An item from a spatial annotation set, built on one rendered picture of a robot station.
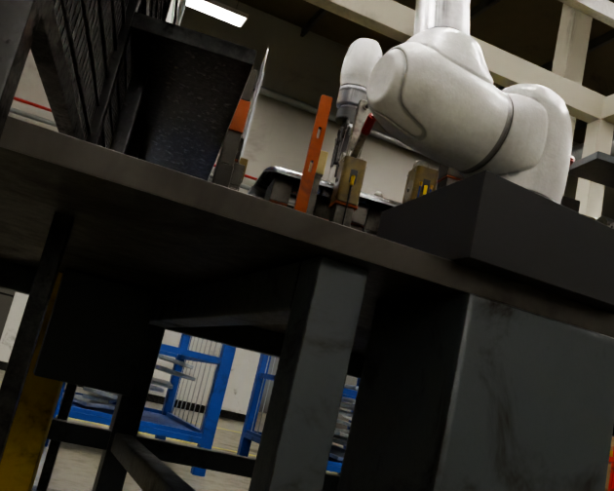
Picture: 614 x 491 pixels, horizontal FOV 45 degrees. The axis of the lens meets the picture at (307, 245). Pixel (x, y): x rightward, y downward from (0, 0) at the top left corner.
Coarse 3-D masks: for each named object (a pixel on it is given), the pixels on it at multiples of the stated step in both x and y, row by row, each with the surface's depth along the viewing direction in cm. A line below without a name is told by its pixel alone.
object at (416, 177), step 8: (416, 168) 180; (424, 168) 180; (408, 176) 185; (416, 176) 179; (424, 176) 179; (432, 176) 180; (408, 184) 183; (416, 184) 179; (424, 184) 179; (432, 184) 180; (408, 192) 181; (416, 192) 178; (424, 192) 178; (408, 200) 180
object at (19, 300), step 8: (16, 296) 887; (24, 296) 890; (16, 304) 886; (24, 304) 889; (16, 312) 885; (8, 320) 881; (16, 320) 884; (8, 328) 880; (16, 328) 883; (8, 336) 879; (16, 336) 882; (0, 344) 875; (8, 344) 878; (0, 352) 874; (8, 352) 877; (0, 360) 874; (8, 360) 876; (0, 368) 873
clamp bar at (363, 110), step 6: (360, 102) 185; (366, 102) 185; (360, 108) 185; (366, 108) 184; (360, 114) 185; (366, 114) 185; (354, 120) 186; (360, 120) 185; (354, 126) 185; (360, 126) 185; (354, 132) 184; (360, 132) 185; (354, 138) 184; (348, 144) 185; (354, 144) 184; (348, 150) 184; (360, 156) 185
